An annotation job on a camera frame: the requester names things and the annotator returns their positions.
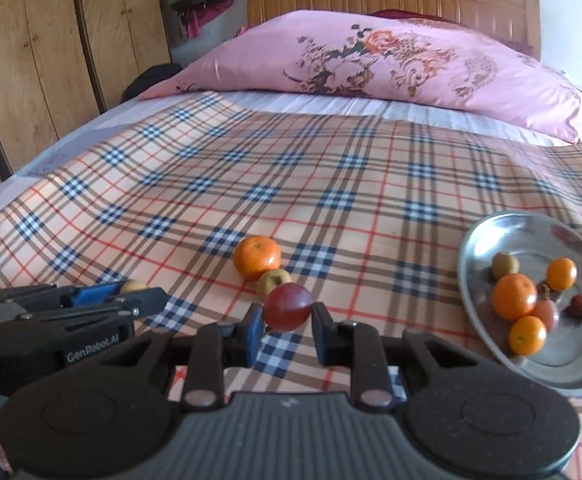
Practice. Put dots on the green kiwi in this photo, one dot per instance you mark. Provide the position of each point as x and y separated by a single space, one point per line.
133 286
271 282
505 265

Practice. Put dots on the pink floral pillow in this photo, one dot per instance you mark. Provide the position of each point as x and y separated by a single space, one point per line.
371 60

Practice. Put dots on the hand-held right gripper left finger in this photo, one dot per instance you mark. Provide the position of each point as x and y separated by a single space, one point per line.
253 332

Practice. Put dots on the white striped bed sheet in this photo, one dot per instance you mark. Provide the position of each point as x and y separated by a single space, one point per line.
321 103

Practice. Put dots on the small orange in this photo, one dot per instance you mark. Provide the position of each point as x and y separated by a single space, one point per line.
562 273

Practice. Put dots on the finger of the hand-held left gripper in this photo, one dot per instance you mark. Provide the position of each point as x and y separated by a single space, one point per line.
91 294
146 301

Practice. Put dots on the round orange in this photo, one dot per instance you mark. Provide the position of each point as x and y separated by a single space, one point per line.
527 335
514 296

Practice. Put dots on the black bag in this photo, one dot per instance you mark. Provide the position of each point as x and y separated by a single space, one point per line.
151 80

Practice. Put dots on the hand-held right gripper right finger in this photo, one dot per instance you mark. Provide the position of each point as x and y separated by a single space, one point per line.
323 335

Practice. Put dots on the red date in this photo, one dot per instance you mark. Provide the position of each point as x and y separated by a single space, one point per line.
581 306

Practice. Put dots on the round metal plate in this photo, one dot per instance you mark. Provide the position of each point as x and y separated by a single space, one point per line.
511 235

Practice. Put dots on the large orange mandarin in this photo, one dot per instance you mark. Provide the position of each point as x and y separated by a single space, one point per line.
257 257

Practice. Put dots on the plaid bed sheet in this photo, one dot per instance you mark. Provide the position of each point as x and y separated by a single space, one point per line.
271 185

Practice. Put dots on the wooden wardrobe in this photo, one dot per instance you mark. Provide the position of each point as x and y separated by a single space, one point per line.
46 60

